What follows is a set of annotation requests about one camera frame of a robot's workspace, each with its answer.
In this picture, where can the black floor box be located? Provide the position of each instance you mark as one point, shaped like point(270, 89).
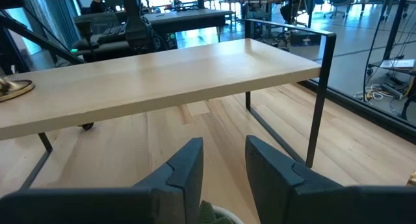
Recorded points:
point(305, 39)

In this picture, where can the black metal stand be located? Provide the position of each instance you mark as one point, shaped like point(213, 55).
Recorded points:
point(395, 22)

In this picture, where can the dark grey desk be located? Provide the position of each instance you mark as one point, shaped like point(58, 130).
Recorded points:
point(97, 50)

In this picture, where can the black background table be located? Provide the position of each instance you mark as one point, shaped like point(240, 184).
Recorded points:
point(185, 19)

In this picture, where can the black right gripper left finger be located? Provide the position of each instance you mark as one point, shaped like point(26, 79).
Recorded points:
point(182, 185)

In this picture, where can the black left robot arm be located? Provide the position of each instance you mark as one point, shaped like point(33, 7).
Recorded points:
point(136, 26)

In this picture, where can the person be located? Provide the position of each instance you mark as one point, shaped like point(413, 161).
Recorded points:
point(97, 4)

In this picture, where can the succulent in white pot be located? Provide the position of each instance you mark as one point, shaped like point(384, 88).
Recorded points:
point(208, 216)

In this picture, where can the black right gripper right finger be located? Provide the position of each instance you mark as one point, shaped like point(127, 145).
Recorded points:
point(276, 185)

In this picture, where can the black aluminium table frame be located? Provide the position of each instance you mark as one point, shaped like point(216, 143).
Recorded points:
point(357, 107)

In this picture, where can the gold candlestick holder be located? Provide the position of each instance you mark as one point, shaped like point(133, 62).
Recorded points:
point(412, 179)
point(16, 91)

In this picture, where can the office chair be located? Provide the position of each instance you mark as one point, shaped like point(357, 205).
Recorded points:
point(338, 0)

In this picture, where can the black keyboard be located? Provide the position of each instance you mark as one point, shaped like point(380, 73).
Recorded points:
point(112, 33)

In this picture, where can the wooden shelf with black frame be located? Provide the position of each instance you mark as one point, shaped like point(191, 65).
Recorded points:
point(162, 78)

